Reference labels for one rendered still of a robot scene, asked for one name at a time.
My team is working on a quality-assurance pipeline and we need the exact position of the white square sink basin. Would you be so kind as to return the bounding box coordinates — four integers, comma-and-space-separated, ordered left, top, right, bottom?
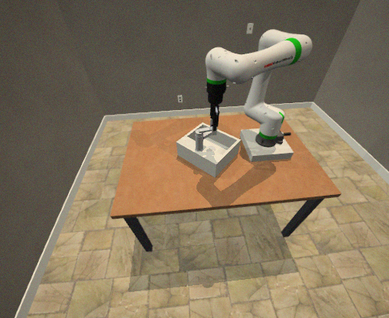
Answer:
177, 123, 241, 177

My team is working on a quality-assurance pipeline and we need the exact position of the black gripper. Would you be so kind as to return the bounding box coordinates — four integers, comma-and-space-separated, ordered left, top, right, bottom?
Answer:
208, 94, 223, 135

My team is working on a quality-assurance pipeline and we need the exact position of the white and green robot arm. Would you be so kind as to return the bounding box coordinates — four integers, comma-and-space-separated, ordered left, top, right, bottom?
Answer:
205, 30, 313, 148

